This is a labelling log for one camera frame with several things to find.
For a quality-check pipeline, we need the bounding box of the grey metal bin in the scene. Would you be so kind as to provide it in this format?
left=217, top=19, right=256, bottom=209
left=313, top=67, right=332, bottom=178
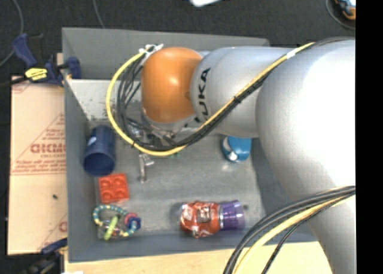
left=61, top=27, right=315, bottom=262

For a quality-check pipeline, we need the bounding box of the orange bottle with purple cap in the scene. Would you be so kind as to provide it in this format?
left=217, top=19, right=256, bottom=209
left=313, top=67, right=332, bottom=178
left=179, top=200, right=247, bottom=239

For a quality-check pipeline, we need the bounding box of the blue and white bottle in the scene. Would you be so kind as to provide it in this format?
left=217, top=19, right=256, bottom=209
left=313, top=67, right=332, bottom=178
left=221, top=135, right=253, bottom=164

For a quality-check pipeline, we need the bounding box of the colourful ring rattle toy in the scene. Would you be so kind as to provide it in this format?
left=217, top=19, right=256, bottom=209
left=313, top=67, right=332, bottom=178
left=92, top=204, right=142, bottom=242

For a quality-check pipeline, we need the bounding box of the dark blue cup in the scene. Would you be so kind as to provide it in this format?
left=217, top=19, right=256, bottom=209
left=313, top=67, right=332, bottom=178
left=83, top=125, right=117, bottom=177

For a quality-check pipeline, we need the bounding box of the brown cardboard board, red print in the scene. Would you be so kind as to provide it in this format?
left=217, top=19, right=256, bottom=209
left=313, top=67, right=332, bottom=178
left=7, top=75, right=69, bottom=256

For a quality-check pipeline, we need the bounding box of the orange toy brick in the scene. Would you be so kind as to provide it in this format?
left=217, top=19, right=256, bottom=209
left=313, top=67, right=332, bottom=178
left=98, top=173, right=130, bottom=205

